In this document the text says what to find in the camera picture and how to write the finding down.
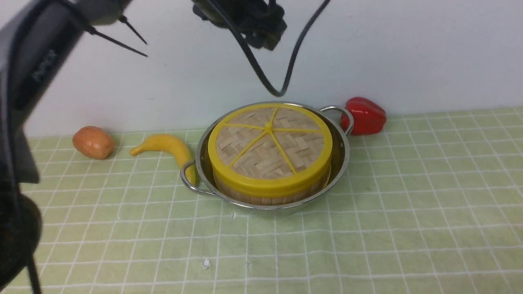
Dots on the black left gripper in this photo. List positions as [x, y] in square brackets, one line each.
[260, 22]

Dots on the woven bamboo steamer lid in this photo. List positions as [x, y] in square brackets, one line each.
[270, 145]

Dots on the bamboo steamer basket yellow rim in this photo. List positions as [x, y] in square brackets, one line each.
[278, 196]

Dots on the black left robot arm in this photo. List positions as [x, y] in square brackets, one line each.
[34, 45]

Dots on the stainless steel pot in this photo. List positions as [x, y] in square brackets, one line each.
[197, 174]

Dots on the red bell pepper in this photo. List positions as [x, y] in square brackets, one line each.
[369, 118]

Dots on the yellow banana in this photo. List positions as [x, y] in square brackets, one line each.
[165, 143]

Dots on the green checkered tablecloth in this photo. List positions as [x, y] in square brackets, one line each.
[433, 205]

